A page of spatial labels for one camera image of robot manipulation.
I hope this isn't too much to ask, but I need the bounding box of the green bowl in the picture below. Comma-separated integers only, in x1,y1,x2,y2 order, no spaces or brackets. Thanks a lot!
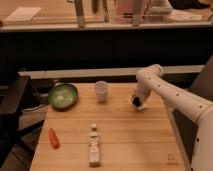
47,83,78,110

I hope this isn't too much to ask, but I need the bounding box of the white paper sheet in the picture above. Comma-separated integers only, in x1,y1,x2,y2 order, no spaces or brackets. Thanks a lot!
5,7,41,21

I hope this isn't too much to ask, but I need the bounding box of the black eraser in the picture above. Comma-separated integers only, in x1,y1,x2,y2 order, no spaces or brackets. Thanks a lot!
132,97,141,107

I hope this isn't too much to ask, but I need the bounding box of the translucent plastic cup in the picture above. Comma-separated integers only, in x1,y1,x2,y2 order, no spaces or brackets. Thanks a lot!
95,81,108,103

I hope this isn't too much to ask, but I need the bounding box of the white plastic bottle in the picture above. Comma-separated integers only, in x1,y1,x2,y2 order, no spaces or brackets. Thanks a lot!
89,123,101,167

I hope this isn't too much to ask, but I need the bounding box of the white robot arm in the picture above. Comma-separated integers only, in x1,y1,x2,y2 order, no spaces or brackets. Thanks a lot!
132,64,213,171

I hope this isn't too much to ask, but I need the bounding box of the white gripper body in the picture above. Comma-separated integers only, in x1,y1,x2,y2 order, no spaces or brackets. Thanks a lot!
132,88,151,111

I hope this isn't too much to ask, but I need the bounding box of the orange carrot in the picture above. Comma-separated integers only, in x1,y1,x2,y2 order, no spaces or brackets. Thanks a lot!
49,128,60,149

